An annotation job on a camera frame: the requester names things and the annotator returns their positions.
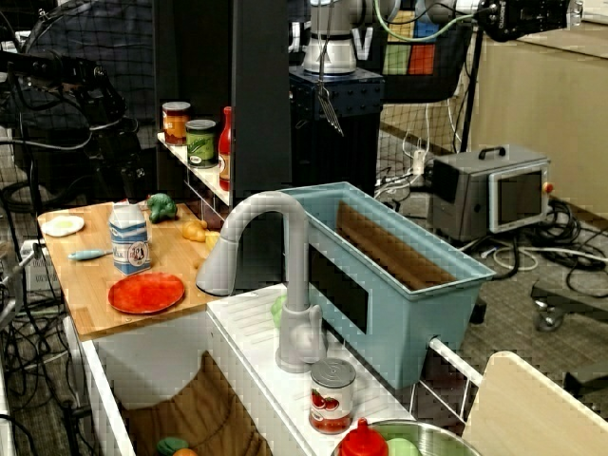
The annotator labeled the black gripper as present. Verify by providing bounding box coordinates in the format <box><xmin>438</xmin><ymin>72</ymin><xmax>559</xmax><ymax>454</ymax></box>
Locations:
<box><xmin>83</xmin><ymin>66</ymin><xmax>128</xmax><ymax>130</ymax></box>

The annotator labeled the white blue milk carton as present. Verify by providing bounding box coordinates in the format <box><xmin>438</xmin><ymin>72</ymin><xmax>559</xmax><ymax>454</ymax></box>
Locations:
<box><xmin>108</xmin><ymin>203</ymin><xmax>154</xmax><ymax>277</ymax></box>

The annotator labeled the grey robot control box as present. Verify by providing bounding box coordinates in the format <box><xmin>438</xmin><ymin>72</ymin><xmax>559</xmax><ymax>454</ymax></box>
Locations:
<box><xmin>431</xmin><ymin>146</ymin><xmax>552</xmax><ymax>242</ymax></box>

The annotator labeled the large cardboard box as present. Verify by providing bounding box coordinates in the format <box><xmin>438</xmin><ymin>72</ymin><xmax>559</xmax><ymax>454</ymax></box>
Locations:
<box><xmin>468</xmin><ymin>17</ymin><xmax>608</xmax><ymax>218</ymax></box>

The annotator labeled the toy beans can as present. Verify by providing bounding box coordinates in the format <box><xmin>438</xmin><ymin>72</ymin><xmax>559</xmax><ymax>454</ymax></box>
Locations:
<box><xmin>161</xmin><ymin>101</ymin><xmax>193</xmax><ymax>146</ymax></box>

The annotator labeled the green toy peas can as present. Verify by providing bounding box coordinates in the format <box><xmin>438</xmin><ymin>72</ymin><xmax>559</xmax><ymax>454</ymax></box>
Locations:
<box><xmin>184</xmin><ymin>119</ymin><xmax>219</xmax><ymax>170</ymax></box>

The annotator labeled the green toy broccoli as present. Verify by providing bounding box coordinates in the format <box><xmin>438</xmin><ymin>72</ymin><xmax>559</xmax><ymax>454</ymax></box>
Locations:
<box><xmin>145</xmin><ymin>192</ymin><xmax>179</xmax><ymax>224</ymax></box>

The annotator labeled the red toy sauce bottle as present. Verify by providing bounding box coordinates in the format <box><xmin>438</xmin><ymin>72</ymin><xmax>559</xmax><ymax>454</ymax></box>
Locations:
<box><xmin>218</xmin><ymin>105</ymin><xmax>235</xmax><ymax>192</ymax></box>

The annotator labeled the toy fried egg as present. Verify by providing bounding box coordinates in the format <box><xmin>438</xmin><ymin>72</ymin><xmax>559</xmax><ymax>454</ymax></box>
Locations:
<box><xmin>41</xmin><ymin>214</ymin><xmax>86</xmax><ymax>238</ymax></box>

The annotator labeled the black toy kitchen shelf unit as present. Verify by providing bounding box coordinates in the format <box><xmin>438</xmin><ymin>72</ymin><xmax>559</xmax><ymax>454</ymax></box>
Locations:
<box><xmin>153</xmin><ymin>0</ymin><xmax>293</xmax><ymax>225</ymax></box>

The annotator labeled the orange toy croissant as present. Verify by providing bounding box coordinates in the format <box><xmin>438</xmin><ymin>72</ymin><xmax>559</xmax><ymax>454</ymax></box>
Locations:
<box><xmin>180</xmin><ymin>218</ymin><xmax>209</xmax><ymax>243</ymax></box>

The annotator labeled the orange red toy plate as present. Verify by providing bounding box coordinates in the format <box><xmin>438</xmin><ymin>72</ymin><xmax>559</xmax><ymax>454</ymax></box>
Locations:
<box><xmin>107</xmin><ymin>272</ymin><xmax>186</xmax><ymax>315</ymax></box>

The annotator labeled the grey toy faucet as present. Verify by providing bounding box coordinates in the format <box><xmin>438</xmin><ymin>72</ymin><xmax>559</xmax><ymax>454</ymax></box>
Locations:
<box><xmin>195</xmin><ymin>190</ymin><xmax>330</xmax><ymax>374</ymax></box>

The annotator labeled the light green toy fruit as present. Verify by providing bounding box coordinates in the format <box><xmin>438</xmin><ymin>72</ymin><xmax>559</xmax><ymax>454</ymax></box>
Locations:
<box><xmin>270</xmin><ymin>294</ymin><xmax>289</xmax><ymax>330</ymax></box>

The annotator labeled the white toy sink unit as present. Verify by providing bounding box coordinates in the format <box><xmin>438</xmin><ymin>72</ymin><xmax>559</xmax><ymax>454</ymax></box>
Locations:
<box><xmin>64</xmin><ymin>283</ymin><xmax>420</xmax><ymax>456</ymax></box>

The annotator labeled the black banner with coloured squares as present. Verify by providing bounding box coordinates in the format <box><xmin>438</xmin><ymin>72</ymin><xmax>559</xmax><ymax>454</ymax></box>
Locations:
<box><xmin>378</xmin><ymin>0</ymin><xmax>472</xmax><ymax>105</ymax></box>

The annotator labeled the brown cloth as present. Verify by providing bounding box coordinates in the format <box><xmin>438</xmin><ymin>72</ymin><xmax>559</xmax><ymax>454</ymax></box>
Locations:
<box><xmin>123</xmin><ymin>350</ymin><xmax>273</xmax><ymax>456</ymax></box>

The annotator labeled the toy tomato can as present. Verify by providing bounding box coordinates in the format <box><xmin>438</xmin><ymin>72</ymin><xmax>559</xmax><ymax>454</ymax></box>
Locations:
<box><xmin>309</xmin><ymin>357</ymin><xmax>357</xmax><ymax>435</ymax></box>

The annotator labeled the light blue plastic bin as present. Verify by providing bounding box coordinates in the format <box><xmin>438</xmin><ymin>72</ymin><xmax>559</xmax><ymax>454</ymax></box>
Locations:
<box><xmin>276</xmin><ymin>180</ymin><xmax>497</xmax><ymax>391</ymax></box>

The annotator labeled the grey teach pendant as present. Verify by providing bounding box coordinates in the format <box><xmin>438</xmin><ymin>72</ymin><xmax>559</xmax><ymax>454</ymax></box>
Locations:
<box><xmin>488</xmin><ymin>163</ymin><xmax>556</xmax><ymax>235</ymax></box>

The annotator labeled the red bottle cap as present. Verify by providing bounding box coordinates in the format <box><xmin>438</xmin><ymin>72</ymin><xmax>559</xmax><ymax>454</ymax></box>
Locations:
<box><xmin>338</xmin><ymin>418</ymin><xmax>390</xmax><ymax>456</ymax></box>

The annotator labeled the green toy vegetable in bowl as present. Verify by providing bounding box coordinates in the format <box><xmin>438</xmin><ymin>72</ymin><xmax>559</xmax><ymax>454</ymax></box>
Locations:
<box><xmin>384</xmin><ymin>436</ymin><xmax>420</xmax><ymax>456</ymax></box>

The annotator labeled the metal bowl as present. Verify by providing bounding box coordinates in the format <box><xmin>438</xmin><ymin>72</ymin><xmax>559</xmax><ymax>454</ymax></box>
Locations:
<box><xmin>330</xmin><ymin>419</ymin><xmax>482</xmax><ymax>456</ymax></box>

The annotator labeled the light wooden board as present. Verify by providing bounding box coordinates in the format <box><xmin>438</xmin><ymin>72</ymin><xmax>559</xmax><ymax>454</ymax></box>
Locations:
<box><xmin>462</xmin><ymin>351</ymin><xmax>608</xmax><ymax>456</ymax></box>

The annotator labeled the toy spatula blue handle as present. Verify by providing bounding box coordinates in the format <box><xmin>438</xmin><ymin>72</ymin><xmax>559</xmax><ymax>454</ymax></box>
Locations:
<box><xmin>66</xmin><ymin>248</ymin><xmax>114</xmax><ymax>263</ymax></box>

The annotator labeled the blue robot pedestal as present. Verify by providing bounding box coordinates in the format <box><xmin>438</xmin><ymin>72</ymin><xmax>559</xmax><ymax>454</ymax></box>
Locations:
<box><xmin>288</xmin><ymin>66</ymin><xmax>386</xmax><ymax>121</ymax></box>

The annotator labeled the green cable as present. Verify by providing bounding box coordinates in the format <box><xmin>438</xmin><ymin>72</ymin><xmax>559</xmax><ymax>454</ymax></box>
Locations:
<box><xmin>373</xmin><ymin>0</ymin><xmax>478</xmax><ymax>40</ymax></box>

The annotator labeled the white wire rack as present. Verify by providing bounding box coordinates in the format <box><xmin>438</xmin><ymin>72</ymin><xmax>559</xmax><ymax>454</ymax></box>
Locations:
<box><xmin>410</xmin><ymin>336</ymin><xmax>486</xmax><ymax>431</ymax></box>

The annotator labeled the black floor cable bundle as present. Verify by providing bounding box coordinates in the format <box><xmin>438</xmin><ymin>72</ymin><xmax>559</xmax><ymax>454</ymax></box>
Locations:
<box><xmin>517</xmin><ymin>198</ymin><xmax>608</xmax><ymax>296</ymax></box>

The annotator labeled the black wheeled cart frame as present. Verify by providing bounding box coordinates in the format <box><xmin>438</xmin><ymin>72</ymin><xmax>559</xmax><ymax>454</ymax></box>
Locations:
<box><xmin>530</xmin><ymin>278</ymin><xmax>608</xmax><ymax>333</ymax></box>

